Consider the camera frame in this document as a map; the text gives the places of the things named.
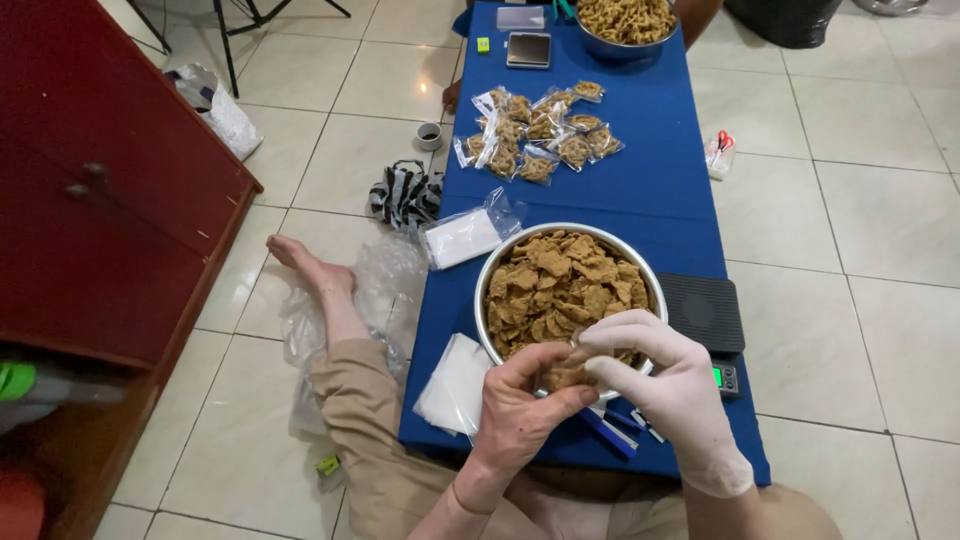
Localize person's right hand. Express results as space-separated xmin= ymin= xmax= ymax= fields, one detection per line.
xmin=576 ymin=309 xmax=753 ymax=490

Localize clear plastic lid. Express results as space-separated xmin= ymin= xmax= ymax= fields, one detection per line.
xmin=495 ymin=6 xmax=547 ymax=32

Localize blue white paper strip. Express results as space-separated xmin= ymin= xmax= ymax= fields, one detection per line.
xmin=579 ymin=405 xmax=640 ymax=460

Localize large metal chip bowl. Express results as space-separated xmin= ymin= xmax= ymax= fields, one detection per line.
xmin=473 ymin=222 xmax=669 ymax=402

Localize black digital scale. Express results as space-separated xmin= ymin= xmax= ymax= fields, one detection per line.
xmin=656 ymin=272 xmax=747 ymax=399

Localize red container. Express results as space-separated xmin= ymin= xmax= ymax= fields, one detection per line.
xmin=0 ymin=465 xmax=48 ymax=540

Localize small silver scale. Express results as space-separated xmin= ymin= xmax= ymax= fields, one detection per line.
xmin=506 ymin=31 xmax=553 ymax=71

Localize black garbage bag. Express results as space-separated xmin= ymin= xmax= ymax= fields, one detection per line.
xmin=723 ymin=0 xmax=846 ymax=51

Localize blue tablecloth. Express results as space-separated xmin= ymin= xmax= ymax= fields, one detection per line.
xmin=397 ymin=0 xmax=773 ymax=487

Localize small blue white wrapper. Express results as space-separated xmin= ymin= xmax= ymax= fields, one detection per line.
xmin=630 ymin=408 xmax=667 ymax=445

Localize white plastic sack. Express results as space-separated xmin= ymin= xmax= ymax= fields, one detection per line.
xmin=164 ymin=63 xmax=264 ymax=163

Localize metal pot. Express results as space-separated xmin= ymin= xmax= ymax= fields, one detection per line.
xmin=853 ymin=0 xmax=933 ymax=18

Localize stack of empty white bags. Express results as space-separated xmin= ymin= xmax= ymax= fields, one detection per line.
xmin=412 ymin=333 xmax=495 ymax=438

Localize black stand legs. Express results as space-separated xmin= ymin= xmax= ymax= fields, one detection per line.
xmin=126 ymin=0 xmax=352 ymax=99

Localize large clear plastic bag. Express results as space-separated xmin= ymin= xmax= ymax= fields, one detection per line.
xmin=279 ymin=231 xmax=430 ymax=438

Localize small clear chip bag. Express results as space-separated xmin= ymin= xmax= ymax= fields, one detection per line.
xmin=534 ymin=351 xmax=603 ymax=400

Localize thin wrist band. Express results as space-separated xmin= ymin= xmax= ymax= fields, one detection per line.
xmin=450 ymin=483 xmax=498 ymax=519

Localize clear bag with red scissors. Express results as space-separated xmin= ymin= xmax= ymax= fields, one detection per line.
xmin=703 ymin=129 xmax=738 ymax=182

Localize green grey bottle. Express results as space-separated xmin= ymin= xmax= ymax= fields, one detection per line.
xmin=0 ymin=361 xmax=127 ymax=435

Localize metal bowl of twisted snacks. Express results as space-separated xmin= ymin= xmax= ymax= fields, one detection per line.
xmin=573 ymin=0 xmax=681 ymax=61

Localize heap of twisted brown snacks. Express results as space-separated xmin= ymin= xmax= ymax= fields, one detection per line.
xmin=577 ymin=0 xmax=678 ymax=45

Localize pile of filled snack packets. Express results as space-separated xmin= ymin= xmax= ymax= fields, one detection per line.
xmin=453 ymin=79 xmax=626 ymax=186

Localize pile of flat brown chips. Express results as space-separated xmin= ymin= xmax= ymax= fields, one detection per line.
xmin=485 ymin=230 xmax=651 ymax=369

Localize black white striped bag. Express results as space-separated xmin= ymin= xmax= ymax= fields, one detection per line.
xmin=368 ymin=159 xmax=446 ymax=231

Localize person's left foot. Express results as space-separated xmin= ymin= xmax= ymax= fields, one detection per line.
xmin=265 ymin=234 xmax=371 ymax=348

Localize red wooden cabinet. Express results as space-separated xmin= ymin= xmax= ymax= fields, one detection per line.
xmin=0 ymin=0 xmax=264 ymax=540

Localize person's left hand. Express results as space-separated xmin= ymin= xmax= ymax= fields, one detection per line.
xmin=463 ymin=341 xmax=602 ymax=485

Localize clear pack of plastic bags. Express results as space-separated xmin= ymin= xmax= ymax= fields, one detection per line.
xmin=420 ymin=187 xmax=528 ymax=272

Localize person's beige trousers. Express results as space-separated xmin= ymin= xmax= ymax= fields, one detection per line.
xmin=309 ymin=337 xmax=845 ymax=540

